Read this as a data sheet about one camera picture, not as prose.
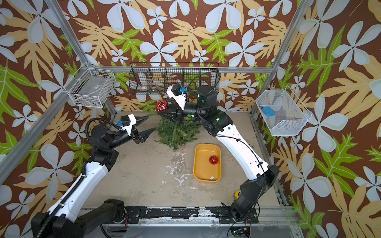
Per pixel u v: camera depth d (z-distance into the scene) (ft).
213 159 2.90
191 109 1.75
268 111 2.79
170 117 1.85
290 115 2.58
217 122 1.57
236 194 2.62
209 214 2.47
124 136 1.92
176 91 1.56
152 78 3.23
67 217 1.28
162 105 1.82
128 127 1.78
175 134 2.48
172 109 1.93
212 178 2.83
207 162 2.99
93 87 2.84
